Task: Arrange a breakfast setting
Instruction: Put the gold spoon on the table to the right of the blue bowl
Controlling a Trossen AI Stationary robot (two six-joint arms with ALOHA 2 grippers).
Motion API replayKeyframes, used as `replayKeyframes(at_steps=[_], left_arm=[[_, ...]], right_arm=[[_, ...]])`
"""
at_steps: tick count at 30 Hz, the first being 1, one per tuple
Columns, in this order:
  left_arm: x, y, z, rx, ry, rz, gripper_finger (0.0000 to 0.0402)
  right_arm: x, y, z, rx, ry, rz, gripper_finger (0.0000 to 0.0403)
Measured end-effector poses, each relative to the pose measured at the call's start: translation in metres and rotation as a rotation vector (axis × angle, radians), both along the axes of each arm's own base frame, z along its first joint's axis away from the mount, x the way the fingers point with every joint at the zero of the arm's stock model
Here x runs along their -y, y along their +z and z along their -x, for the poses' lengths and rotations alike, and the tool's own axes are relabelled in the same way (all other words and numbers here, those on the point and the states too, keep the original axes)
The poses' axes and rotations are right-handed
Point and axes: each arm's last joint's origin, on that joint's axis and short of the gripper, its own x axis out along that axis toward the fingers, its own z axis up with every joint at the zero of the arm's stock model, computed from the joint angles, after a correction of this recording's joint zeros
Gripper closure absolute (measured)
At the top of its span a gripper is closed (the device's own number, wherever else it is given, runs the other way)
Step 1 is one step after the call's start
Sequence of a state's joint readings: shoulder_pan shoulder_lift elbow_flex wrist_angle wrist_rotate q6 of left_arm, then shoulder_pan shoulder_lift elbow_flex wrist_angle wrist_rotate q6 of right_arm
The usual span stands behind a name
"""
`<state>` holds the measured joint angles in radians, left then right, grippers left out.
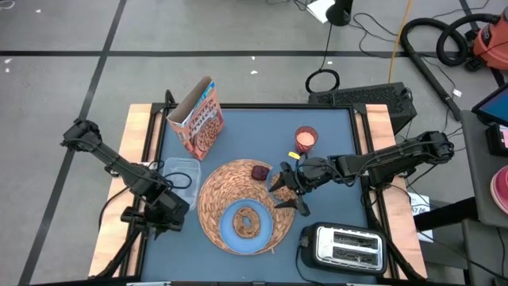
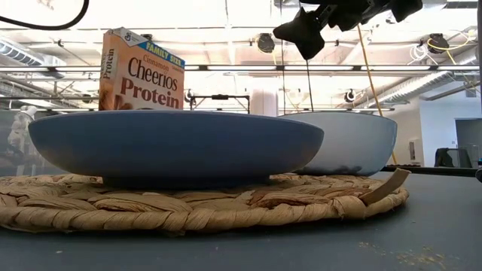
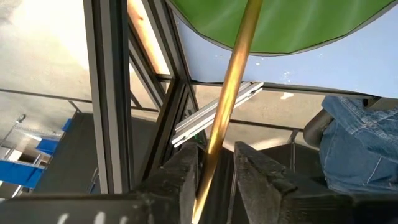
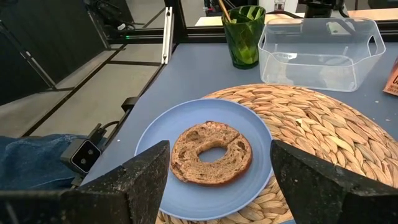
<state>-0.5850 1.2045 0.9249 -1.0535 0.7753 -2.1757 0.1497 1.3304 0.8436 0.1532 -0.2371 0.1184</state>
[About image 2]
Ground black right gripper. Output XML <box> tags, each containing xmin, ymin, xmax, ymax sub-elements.
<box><xmin>273</xmin><ymin>0</ymin><xmax>424</xmax><ymax>60</ymax></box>

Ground light blue bowl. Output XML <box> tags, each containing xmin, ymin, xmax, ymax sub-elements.
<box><xmin>280</xmin><ymin>111</ymin><xmax>398</xmax><ymax>177</ymax></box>

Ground Cheerios Protein cereal box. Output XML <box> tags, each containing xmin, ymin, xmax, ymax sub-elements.
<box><xmin>98</xmin><ymin>26</ymin><xmax>186</xmax><ymax>111</ymax></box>

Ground ceiling light strip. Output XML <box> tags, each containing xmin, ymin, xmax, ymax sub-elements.
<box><xmin>0</xmin><ymin>63</ymin><xmax>482</xmax><ymax>73</ymax></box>

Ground white building pillar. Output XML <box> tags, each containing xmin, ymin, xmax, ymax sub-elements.
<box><xmin>250</xmin><ymin>88</ymin><xmax>280</xmax><ymax>117</ymax></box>

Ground blue ceramic bowl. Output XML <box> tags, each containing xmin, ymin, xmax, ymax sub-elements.
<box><xmin>27</xmin><ymin>108</ymin><xmax>325</xmax><ymax>189</ymax></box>

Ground black office chair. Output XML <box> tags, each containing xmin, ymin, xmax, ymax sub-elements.
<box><xmin>434</xmin><ymin>147</ymin><xmax>473</xmax><ymax>169</ymax></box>

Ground round woven straw placemat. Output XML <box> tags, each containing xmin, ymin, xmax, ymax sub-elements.
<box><xmin>0</xmin><ymin>168</ymin><xmax>411</xmax><ymax>236</ymax></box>

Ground yellow cable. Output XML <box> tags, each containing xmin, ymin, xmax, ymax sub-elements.
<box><xmin>355</xmin><ymin>24</ymin><xmax>398</xmax><ymax>166</ymax></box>

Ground black background rig frame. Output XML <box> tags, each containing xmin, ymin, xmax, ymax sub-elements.
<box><xmin>190</xmin><ymin>93</ymin><xmax>252</xmax><ymax>114</ymax></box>

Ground white ceiling air duct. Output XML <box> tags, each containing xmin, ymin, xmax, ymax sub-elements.
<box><xmin>371</xmin><ymin>56</ymin><xmax>482</xmax><ymax>106</ymax></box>

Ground black table frame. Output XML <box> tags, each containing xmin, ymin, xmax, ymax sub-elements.
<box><xmin>380</xmin><ymin>164</ymin><xmax>482</xmax><ymax>178</ymax></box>

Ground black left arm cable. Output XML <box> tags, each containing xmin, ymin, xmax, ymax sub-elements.
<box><xmin>0</xmin><ymin>0</ymin><xmax>90</xmax><ymax>32</ymax></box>

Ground silver ceiling air duct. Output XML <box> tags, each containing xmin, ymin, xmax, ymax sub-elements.
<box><xmin>0</xmin><ymin>39</ymin><xmax>67</xmax><ymax>78</ymax></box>

